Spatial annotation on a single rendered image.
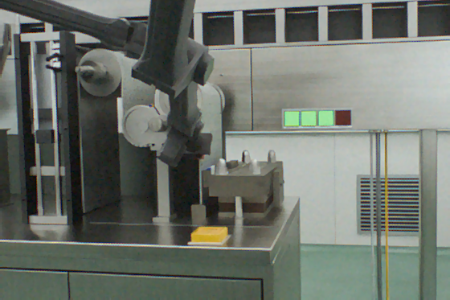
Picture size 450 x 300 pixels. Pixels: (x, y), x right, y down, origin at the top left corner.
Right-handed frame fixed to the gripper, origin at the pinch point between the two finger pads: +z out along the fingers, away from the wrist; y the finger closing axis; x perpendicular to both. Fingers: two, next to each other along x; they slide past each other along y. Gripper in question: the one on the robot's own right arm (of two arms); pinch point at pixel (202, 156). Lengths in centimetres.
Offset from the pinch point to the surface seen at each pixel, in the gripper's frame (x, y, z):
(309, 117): 24.0, 30.3, 20.1
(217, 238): -28.6, 12.8, -17.8
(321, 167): 98, 25, 246
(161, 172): -7.0, -10.1, -4.1
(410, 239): 45, 101, 275
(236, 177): -7.7, 12.1, -3.1
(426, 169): 15, 73, 44
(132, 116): 9.5, -20.8, -7.7
